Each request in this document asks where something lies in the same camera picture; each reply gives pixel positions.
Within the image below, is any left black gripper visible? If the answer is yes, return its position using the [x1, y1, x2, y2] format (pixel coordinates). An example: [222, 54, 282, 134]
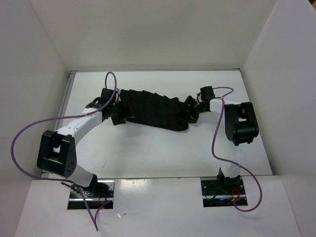
[109, 97, 137, 125]

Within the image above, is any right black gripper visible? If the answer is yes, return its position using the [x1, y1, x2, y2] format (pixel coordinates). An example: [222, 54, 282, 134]
[175, 95, 207, 124]

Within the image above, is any black skirt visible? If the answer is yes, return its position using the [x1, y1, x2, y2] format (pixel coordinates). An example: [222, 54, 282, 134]
[120, 90, 189, 131]

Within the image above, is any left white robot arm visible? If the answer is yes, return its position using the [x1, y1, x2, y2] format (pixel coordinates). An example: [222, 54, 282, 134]
[37, 97, 131, 198]

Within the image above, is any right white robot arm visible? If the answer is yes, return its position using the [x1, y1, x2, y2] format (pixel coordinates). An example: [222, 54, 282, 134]
[185, 96, 259, 194]

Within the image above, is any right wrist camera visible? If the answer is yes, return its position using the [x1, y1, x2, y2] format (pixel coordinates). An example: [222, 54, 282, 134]
[200, 86, 215, 101]

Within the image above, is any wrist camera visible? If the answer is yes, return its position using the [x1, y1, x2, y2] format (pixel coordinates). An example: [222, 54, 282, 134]
[99, 88, 117, 105]
[200, 86, 215, 101]

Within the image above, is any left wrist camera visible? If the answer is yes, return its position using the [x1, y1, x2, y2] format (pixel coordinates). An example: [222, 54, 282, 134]
[99, 88, 117, 105]

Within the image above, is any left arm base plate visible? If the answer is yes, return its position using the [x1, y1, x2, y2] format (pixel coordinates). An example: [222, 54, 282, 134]
[67, 180, 115, 210]

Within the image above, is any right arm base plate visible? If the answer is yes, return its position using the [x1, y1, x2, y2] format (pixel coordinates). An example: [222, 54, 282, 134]
[200, 179, 248, 207]

